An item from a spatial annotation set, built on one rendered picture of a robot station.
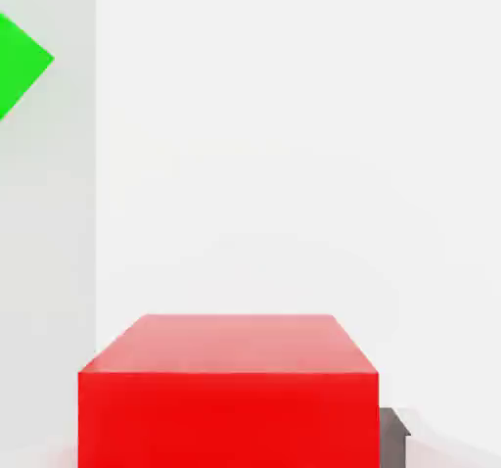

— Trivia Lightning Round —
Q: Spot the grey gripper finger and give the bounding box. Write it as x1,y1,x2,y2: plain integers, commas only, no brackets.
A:
378,407,501,468

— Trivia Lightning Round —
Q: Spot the small red cube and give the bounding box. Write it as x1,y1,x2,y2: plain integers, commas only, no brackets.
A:
76,313,381,468

